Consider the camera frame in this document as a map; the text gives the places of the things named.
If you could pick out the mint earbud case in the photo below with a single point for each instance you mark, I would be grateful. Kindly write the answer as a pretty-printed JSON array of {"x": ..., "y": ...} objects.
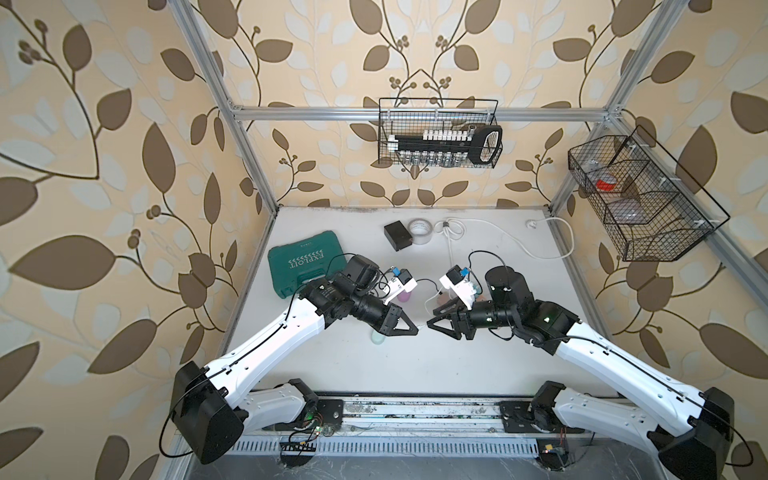
[{"x": 377, "y": 338}]

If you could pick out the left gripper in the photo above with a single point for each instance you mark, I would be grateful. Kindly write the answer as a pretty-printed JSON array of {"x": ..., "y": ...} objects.
[{"x": 388, "y": 319}]

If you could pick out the wire basket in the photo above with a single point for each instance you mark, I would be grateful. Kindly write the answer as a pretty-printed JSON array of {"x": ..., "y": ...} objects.
[
  {"x": 413, "y": 115},
  {"x": 659, "y": 210}
]

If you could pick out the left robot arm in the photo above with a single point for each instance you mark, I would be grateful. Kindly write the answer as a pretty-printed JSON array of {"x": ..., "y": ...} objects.
[{"x": 213, "y": 405}]

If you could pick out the red white item in basket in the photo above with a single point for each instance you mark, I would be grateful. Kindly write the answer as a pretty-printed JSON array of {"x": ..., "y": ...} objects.
[{"x": 605, "y": 182}]

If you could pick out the black box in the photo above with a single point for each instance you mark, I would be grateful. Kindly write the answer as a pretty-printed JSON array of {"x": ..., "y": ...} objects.
[{"x": 398, "y": 235}]

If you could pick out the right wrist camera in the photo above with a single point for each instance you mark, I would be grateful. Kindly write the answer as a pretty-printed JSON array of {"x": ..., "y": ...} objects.
[{"x": 458, "y": 281}]

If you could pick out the right wire basket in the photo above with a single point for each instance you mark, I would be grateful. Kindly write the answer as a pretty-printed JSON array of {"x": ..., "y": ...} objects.
[{"x": 659, "y": 210}]

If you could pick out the green tool case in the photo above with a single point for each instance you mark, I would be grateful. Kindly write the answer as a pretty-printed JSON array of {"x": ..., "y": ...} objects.
[{"x": 294, "y": 264}]

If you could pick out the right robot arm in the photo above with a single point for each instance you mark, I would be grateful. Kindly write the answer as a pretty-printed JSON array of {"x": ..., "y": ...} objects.
[{"x": 689, "y": 430}]

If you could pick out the clear tape roll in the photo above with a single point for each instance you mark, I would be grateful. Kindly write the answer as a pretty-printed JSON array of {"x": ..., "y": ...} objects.
[{"x": 421, "y": 231}]

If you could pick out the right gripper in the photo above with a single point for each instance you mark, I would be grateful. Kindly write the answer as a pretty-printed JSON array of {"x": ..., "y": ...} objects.
[{"x": 456, "y": 314}]

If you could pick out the back wire basket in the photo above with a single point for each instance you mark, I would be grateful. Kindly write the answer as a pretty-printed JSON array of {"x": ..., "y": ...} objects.
[{"x": 413, "y": 115}]

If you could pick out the black white tool set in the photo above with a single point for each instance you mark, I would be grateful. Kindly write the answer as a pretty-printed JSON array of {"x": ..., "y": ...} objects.
[{"x": 479, "y": 146}]

